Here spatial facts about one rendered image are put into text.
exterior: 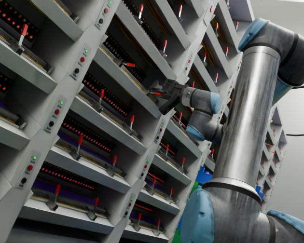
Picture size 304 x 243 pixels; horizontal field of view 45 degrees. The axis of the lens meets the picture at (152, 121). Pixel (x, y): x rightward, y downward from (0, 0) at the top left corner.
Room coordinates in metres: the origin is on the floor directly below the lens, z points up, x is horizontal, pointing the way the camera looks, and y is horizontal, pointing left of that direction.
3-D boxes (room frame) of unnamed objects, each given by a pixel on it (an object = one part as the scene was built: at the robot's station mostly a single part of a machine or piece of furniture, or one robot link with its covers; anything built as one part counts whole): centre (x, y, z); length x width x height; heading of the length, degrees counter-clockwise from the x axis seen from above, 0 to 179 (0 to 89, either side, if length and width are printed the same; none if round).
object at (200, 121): (1.58, -0.21, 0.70); 0.12 x 0.09 x 0.12; 94
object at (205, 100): (1.58, -0.19, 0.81); 0.12 x 0.09 x 0.10; 59
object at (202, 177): (1.81, -0.48, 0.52); 0.30 x 0.20 x 0.08; 63
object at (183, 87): (1.66, -0.05, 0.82); 0.12 x 0.08 x 0.09; 59
